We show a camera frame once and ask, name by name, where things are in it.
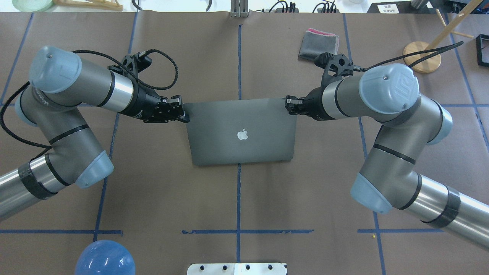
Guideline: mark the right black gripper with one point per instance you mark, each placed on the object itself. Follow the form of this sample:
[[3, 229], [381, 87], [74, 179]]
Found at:
[[314, 101]]

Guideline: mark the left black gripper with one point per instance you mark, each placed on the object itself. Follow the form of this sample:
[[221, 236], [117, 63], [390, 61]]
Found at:
[[145, 105]]

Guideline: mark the grey laptop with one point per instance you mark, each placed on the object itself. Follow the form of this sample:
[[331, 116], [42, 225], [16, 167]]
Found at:
[[240, 131]]

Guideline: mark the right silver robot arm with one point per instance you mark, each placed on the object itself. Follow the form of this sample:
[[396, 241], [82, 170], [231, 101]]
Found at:
[[410, 121]]

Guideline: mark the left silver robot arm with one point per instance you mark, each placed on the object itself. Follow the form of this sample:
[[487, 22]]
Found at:
[[59, 82]]

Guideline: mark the grey folded cloth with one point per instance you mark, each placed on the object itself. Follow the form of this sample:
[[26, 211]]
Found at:
[[316, 42]]

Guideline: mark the wooden dish rack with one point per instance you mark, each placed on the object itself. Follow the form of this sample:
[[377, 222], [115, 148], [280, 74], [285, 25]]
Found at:
[[111, 5]]

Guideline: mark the wooden mug tree stand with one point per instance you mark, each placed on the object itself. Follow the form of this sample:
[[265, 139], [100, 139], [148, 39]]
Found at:
[[424, 57]]

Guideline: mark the blue desk lamp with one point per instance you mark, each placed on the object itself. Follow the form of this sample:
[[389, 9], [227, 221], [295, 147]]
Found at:
[[105, 257]]

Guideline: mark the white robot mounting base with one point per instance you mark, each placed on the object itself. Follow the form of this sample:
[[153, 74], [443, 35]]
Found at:
[[266, 268]]

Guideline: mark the black framed glass rack tray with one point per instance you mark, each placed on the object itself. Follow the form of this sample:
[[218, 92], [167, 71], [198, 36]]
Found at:
[[482, 50]]

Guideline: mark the pale green plate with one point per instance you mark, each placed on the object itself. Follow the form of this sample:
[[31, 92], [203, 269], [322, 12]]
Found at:
[[32, 5]]

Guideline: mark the aluminium frame post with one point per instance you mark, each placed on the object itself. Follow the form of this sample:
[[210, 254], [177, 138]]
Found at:
[[239, 8]]

